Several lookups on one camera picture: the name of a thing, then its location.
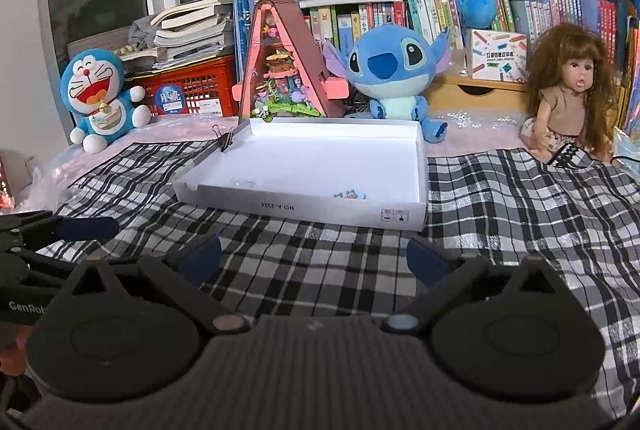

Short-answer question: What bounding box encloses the blue oval bear hair clip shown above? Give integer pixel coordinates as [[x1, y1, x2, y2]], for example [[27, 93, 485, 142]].
[[333, 189, 367, 201]]

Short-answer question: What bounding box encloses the person's hand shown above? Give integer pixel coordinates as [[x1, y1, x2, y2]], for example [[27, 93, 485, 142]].
[[1, 326, 32, 377]]

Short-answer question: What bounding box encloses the white shallow cardboard box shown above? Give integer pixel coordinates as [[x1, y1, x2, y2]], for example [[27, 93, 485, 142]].
[[174, 117, 427, 232]]

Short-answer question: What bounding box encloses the black binder clip on box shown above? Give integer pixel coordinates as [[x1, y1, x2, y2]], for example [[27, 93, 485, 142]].
[[212, 124, 234, 153]]

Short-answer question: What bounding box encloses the black white plaid cloth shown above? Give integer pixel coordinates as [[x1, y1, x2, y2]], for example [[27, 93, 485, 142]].
[[44, 142, 639, 417]]

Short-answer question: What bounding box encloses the Doraemon plush toy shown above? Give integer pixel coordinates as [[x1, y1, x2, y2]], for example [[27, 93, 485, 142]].
[[60, 48, 152, 154]]

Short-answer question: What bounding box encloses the wooden drawer box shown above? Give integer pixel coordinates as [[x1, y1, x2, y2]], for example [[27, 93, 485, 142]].
[[423, 74, 527, 113]]

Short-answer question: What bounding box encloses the red plastic crate left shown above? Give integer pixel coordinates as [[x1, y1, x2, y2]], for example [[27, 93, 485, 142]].
[[126, 56, 238, 117]]

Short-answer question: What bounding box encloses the pink triangular diorama house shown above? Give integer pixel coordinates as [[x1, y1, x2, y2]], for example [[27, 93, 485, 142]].
[[232, 0, 349, 121]]

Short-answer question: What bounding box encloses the Stitch plush toy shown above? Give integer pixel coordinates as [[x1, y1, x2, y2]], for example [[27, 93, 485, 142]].
[[322, 24, 450, 143]]

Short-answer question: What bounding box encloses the brown haired baby doll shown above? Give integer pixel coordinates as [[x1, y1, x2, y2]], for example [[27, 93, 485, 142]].
[[520, 23, 616, 163]]

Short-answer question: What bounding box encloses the white patterned paper box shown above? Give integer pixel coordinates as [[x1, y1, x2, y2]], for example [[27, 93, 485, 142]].
[[466, 30, 528, 84]]

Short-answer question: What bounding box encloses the stack of books left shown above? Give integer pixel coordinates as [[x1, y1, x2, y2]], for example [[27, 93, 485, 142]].
[[114, 0, 234, 73]]

